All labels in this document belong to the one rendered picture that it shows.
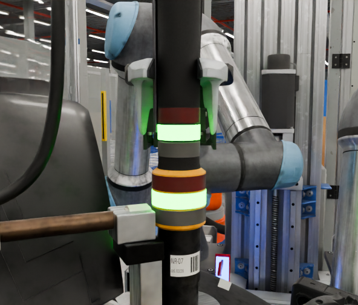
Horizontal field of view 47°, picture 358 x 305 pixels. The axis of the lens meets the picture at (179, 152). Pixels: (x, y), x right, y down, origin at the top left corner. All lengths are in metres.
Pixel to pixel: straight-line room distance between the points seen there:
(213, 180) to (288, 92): 0.57
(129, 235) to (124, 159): 0.68
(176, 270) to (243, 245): 0.96
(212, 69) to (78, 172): 0.16
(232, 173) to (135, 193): 0.45
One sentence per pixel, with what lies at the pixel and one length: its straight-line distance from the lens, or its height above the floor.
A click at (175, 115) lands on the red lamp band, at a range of 0.31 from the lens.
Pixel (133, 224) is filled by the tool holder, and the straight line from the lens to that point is 0.31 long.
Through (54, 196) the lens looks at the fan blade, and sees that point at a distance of 0.37.
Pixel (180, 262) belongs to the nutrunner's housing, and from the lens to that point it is 0.33.
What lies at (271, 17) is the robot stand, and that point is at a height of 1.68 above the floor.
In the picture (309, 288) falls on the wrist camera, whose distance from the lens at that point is 0.59.
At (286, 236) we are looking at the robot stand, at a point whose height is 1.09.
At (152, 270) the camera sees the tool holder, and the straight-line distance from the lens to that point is 0.33.
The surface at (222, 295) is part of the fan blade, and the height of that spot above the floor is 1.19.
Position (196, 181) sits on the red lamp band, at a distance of 0.32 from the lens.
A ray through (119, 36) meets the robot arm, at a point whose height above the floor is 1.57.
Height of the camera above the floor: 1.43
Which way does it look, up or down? 6 degrees down
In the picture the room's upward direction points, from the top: straight up
